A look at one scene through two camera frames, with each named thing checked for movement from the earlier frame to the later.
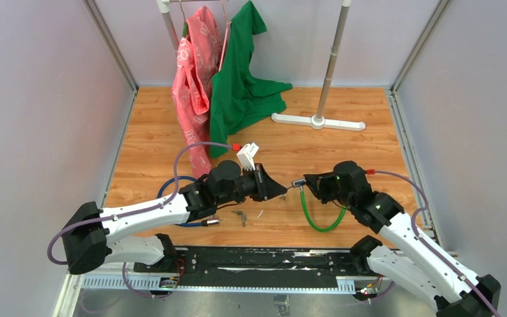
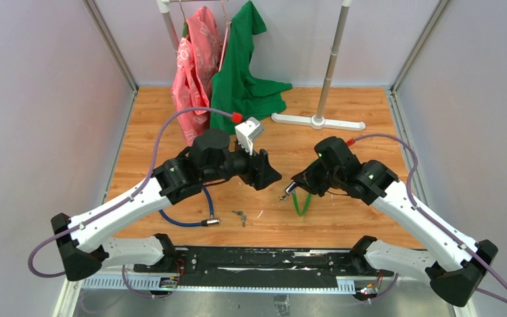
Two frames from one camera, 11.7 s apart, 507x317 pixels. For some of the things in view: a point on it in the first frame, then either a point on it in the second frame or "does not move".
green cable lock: x=300 y=183 -> x=292 y=189
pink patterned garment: x=197 y=60 does not move
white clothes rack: x=316 y=121 does not move
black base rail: x=253 y=267 does not move
